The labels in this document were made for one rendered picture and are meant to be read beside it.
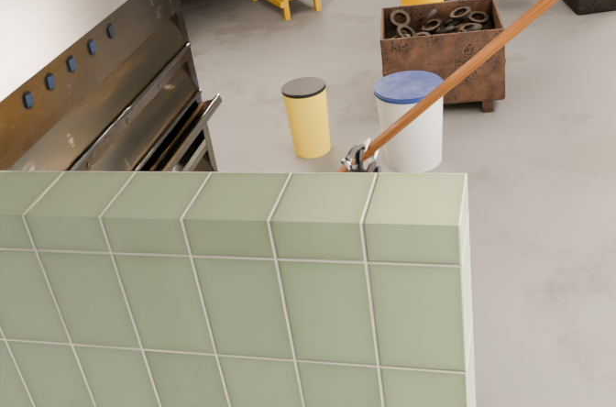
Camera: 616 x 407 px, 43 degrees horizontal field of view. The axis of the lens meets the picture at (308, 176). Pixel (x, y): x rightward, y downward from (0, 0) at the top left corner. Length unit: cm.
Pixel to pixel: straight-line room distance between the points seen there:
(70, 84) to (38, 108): 22
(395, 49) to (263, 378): 560
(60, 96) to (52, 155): 22
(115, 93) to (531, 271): 275
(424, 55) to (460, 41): 30
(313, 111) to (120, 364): 513
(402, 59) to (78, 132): 383
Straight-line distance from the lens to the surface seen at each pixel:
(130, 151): 351
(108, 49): 339
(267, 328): 93
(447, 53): 651
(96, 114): 328
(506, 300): 475
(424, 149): 586
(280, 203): 86
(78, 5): 365
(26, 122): 288
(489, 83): 665
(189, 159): 408
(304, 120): 613
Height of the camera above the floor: 305
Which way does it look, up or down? 30 degrees down
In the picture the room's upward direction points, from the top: 9 degrees counter-clockwise
